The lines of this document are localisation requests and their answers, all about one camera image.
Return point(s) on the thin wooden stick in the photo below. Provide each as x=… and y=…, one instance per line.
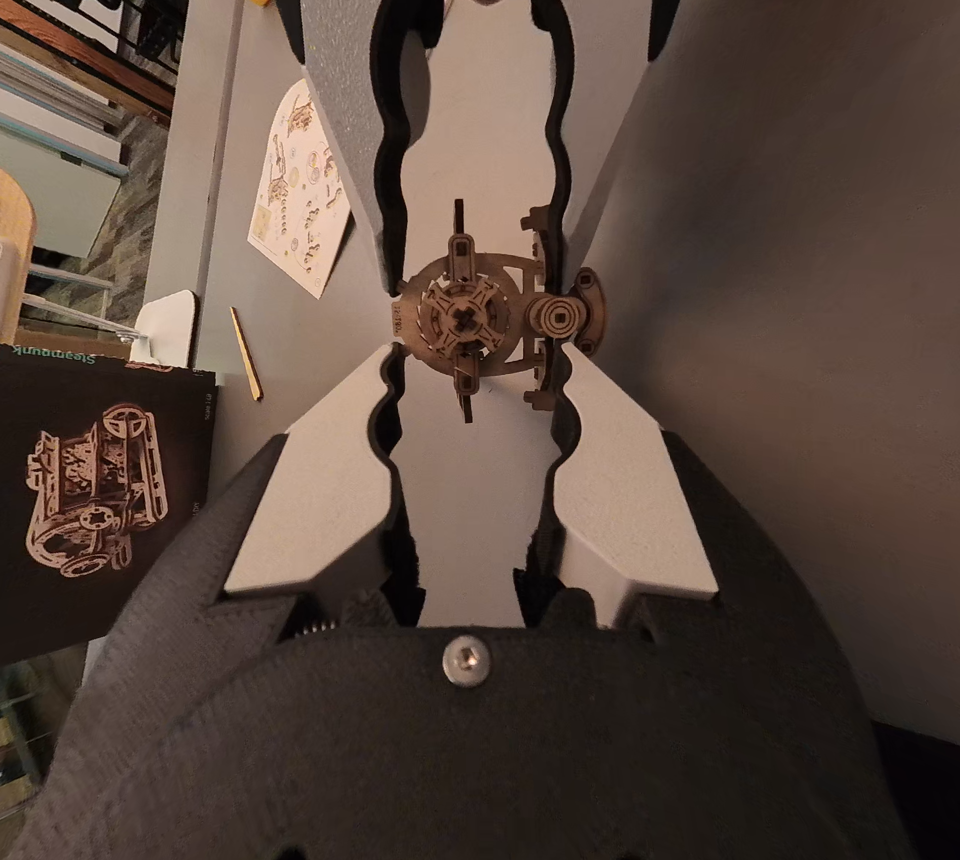
x=246, y=354

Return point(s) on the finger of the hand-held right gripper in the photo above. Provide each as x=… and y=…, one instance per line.
x=607, y=12
x=337, y=12

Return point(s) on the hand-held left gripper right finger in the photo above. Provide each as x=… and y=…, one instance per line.
x=630, y=500

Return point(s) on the wooden gear model assembly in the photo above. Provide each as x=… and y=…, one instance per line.
x=459, y=320

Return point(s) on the black model kit box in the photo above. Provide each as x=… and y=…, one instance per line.
x=172, y=417

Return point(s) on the white rounded stand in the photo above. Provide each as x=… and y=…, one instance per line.
x=169, y=331

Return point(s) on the assembly instruction sheet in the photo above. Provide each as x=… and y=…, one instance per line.
x=300, y=200

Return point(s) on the wooden display board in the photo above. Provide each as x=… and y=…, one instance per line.
x=19, y=215

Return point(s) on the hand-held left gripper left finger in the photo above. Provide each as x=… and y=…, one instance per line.
x=315, y=500

